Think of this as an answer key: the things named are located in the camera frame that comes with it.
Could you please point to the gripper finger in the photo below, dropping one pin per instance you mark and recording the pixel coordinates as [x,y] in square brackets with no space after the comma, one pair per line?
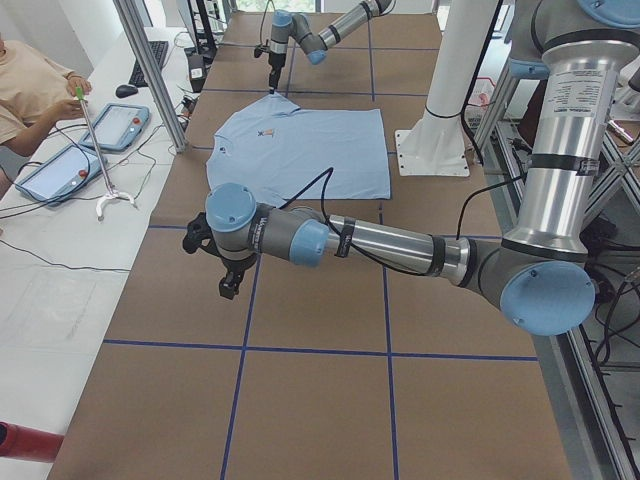
[229,285]
[273,81]

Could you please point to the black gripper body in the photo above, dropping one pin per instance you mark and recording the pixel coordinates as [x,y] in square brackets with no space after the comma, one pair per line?
[274,63]
[231,264]

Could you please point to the metal reacher grabber stick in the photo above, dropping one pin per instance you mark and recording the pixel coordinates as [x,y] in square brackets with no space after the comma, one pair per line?
[112,194]

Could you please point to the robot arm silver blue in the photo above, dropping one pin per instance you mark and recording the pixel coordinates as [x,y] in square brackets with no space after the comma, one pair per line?
[288,26]
[535,275]

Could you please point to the black power adapter box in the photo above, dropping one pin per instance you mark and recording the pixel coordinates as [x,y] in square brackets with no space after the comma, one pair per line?
[196,71]

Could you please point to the black computer mouse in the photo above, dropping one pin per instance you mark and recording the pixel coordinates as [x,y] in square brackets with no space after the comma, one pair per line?
[125,90]

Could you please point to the far blue teach pendant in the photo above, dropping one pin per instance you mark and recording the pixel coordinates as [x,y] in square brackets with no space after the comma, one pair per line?
[117,125]

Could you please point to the blue teach pendant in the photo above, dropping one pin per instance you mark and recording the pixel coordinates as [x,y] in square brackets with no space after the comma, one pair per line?
[117,125]
[61,176]

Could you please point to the near blue teach pendant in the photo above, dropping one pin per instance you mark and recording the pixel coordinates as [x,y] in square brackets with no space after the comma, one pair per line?
[61,176]

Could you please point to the person in beige shirt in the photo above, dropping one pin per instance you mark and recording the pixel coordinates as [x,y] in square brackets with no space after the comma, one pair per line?
[36,94]

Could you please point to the red fire extinguisher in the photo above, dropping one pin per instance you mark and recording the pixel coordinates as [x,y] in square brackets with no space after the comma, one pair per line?
[28,444]

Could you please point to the aluminium frame post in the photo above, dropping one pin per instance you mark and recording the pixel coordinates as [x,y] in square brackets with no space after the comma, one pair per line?
[136,35]

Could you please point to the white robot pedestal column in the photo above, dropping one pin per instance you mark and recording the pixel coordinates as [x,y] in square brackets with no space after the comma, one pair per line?
[435,146]

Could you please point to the aluminium frame rack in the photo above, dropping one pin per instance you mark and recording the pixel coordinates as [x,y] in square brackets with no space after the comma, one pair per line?
[592,372]

